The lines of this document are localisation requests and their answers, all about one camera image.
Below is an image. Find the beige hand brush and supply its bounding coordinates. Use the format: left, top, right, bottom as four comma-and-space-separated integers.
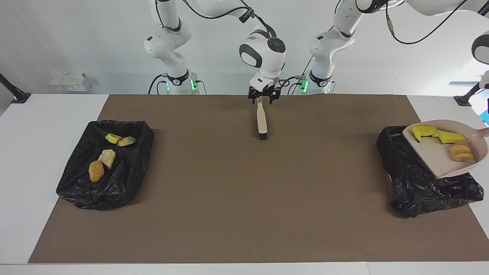
256, 96, 269, 140

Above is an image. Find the notched yellow sponge piece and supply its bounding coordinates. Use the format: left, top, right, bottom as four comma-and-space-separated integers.
412, 125, 439, 142

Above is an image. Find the pale bread chunk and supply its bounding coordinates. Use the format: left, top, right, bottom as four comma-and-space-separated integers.
98, 149, 116, 169

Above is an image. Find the brown fried nugget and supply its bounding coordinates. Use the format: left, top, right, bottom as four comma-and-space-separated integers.
89, 160, 105, 183

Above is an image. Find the beige plastic dustpan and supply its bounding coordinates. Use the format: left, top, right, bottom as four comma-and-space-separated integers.
402, 120, 489, 179

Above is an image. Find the small yellow sponge piece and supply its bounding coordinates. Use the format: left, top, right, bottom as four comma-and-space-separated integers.
437, 130, 466, 144

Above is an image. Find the striped toy croissant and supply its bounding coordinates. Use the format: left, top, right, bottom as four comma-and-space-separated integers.
450, 140, 475, 164

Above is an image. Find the black bag lined bin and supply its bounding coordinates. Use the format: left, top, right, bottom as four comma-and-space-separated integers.
56, 120, 155, 211
376, 125, 484, 218

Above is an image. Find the brown table mat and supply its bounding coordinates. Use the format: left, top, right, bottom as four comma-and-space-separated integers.
28, 94, 489, 264

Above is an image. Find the left arm base cable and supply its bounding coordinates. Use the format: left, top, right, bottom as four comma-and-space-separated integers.
278, 57, 316, 95

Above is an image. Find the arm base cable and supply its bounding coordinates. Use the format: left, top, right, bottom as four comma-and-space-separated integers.
278, 57, 316, 95
148, 74, 168, 95

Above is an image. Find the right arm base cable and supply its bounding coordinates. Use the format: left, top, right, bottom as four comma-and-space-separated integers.
148, 74, 168, 95

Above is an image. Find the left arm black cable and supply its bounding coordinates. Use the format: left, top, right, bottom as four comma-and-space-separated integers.
386, 0, 470, 45

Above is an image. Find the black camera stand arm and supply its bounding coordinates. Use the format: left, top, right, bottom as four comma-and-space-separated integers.
0, 73, 31, 104
454, 82, 483, 107

